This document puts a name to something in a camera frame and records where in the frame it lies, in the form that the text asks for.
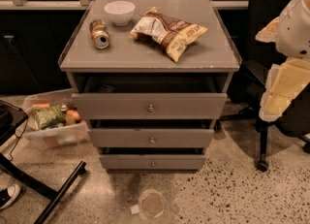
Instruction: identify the white ceramic bowl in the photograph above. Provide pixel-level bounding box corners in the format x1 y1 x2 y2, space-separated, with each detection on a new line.
104 1 136 26

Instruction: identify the black white sneaker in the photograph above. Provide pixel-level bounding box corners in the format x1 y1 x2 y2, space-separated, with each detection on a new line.
0 184 20 209

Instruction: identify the clear plastic storage bin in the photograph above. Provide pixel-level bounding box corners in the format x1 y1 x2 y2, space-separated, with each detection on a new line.
22 88 90 149

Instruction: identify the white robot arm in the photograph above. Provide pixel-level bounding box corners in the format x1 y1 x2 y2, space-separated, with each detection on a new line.
255 0 310 122

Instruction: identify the grey drawer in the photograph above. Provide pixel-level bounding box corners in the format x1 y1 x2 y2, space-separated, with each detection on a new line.
73 74 227 120
100 154 205 171
89 124 214 148

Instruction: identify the brown yellow chip bag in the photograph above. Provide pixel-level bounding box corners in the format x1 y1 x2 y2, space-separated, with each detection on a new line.
130 7 207 62

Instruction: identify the grey top drawer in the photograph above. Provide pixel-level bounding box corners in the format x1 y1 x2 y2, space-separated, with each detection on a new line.
73 74 227 120

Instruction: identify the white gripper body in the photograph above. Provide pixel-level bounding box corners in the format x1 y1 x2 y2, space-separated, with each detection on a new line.
259 57 310 122

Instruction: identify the grey middle drawer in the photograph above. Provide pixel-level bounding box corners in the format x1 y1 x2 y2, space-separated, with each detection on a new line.
89 124 214 148

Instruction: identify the grey drawer cabinet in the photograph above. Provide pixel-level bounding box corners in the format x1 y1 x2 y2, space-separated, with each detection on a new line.
59 0 241 159

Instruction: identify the green snack bag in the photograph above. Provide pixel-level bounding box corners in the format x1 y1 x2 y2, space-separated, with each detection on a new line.
33 105 65 129

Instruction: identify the orange fruit in bin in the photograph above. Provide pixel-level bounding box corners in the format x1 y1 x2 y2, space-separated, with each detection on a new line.
67 110 80 122

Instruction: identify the gold drink can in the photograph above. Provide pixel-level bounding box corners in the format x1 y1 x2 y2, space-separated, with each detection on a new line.
89 19 109 49

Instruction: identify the black office chair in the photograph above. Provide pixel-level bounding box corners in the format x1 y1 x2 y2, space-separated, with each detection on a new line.
220 0 309 172

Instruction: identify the grey bottom drawer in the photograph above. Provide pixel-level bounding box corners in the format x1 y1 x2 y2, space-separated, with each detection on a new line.
100 154 205 171

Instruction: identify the black stand frame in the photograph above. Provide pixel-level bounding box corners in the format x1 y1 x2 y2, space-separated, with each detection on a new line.
0 100 87 224

